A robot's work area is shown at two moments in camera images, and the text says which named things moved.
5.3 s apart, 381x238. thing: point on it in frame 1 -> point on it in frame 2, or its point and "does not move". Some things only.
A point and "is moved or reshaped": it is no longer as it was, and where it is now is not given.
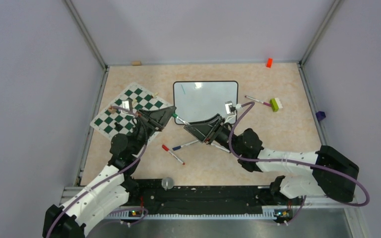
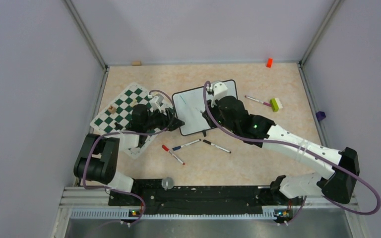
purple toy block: [320, 115] does not move
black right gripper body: [222, 135] -> [217, 113]
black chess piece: [118, 126] does not move
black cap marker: [221, 147] does not move
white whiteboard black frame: [198, 100] is moved or reshaped
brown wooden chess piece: [112, 110] does not move
